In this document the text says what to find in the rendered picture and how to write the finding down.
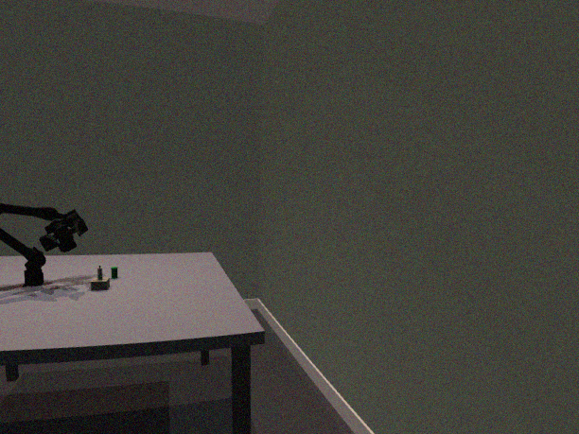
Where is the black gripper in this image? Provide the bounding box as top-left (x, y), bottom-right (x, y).
top-left (39, 218), bottom-right (88, 252)

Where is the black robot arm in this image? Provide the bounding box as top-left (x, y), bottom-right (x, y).
top-left (0, 203), bottom-right (80, 286)

